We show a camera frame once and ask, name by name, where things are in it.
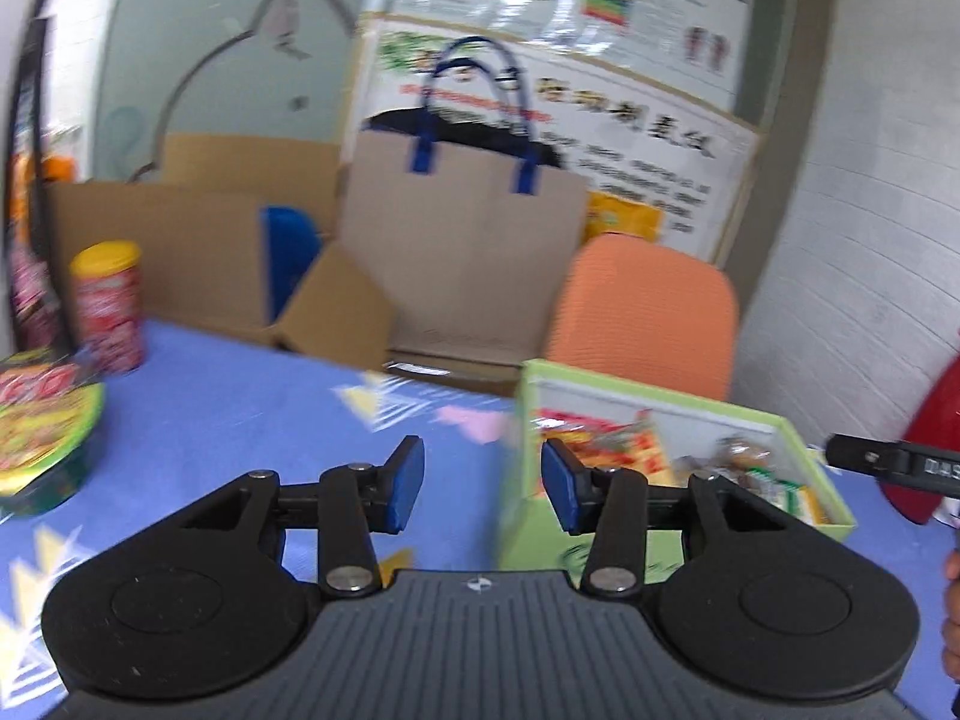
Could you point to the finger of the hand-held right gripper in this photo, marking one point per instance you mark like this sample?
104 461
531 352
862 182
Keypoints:
892 461

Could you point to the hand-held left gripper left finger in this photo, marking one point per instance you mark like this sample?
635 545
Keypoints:
405 480

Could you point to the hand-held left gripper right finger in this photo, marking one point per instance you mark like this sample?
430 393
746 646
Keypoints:
561 480

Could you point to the red snack packet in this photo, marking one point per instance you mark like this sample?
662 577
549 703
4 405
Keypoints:
600 444

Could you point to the green cardboard box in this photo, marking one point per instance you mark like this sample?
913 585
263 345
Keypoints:
622 390

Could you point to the green candy packet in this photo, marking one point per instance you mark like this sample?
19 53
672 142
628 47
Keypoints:
772 487

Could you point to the person's right hand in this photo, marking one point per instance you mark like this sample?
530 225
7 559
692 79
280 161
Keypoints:
952 615

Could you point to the person's red clothing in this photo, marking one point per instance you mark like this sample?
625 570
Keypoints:
934 412

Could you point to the yellow snack packet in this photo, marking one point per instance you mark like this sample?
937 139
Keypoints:
808 506

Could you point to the brown wrapped snack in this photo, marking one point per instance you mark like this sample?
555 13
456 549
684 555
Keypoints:
742 456

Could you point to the orange chair back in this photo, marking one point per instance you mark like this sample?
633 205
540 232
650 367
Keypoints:
645 307

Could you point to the blue patterned tablecloth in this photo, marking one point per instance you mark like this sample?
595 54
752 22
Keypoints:
225 405

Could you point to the blue plastic seat cushion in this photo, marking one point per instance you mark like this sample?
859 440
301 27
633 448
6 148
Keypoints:
289 255

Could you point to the open cardboard box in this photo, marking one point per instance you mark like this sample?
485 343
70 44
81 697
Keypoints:
165 255

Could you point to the red canister yellow lid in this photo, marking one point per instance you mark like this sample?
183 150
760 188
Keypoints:
109 307

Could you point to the text poster board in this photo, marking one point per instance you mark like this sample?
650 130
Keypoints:
645 127

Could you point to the instant noodle bowl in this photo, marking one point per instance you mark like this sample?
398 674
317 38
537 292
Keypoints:
45 427

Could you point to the pink snack bag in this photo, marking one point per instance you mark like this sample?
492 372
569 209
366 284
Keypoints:
34 300

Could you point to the grey cat wall decal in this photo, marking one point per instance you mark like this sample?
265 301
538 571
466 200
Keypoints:
225 67

